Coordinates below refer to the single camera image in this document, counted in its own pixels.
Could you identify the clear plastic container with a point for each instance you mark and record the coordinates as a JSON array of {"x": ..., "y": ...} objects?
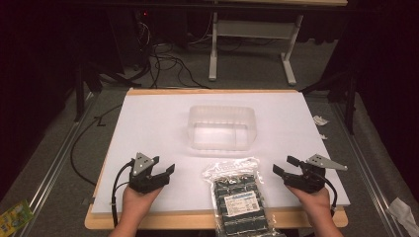
[{"x": 221, "y": 130}]

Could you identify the person's right hand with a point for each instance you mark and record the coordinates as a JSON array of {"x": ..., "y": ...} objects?
[{"x": 311, "y": 204}]

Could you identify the white metal table frame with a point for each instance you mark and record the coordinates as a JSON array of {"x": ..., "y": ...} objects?
[{"x": 213, "y": 49}]

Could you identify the crumpled white paper scrap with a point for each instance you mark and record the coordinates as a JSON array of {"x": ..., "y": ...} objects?
[{"x": 320, "y": 120}]

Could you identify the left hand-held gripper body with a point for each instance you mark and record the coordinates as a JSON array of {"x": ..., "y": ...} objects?
[{"x": 142, "y": 179}]

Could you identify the dark computer tower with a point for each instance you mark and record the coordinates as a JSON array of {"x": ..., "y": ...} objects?
[{"x": 141, "y": 36}]

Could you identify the person's left hand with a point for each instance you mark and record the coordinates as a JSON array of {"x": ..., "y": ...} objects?
[{"x": 140, "y": 204}]

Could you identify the clear bag of dark parts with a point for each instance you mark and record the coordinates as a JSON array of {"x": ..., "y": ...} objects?
[{"x": 238, "y": 200}]

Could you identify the white foam board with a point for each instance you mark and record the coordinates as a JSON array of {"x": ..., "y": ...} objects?
[{"x": 158, "y": 125}]

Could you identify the silver floor rail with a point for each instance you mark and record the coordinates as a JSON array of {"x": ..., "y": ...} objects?
[
  {"x": 362, "y": 158},
  {"x": 56, "y": 164}
]

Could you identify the black metal stand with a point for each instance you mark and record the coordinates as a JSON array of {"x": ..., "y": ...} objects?
[
  {"x": 79, "y": 92},
  {"x": 350, "y": 98}
]

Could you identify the small white paper scrap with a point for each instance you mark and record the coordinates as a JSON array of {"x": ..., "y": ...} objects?
[{"x": 323, "y": 136}]

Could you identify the green printed packet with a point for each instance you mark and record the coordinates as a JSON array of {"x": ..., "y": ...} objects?
[{"x": 15, "y": 218}]

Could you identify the large white paper sheet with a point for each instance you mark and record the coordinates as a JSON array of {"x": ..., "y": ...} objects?
[{"x": 403, "y": 214}]

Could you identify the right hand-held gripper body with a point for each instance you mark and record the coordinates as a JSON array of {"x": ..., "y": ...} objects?
[{"x": 306, "y": 181}]

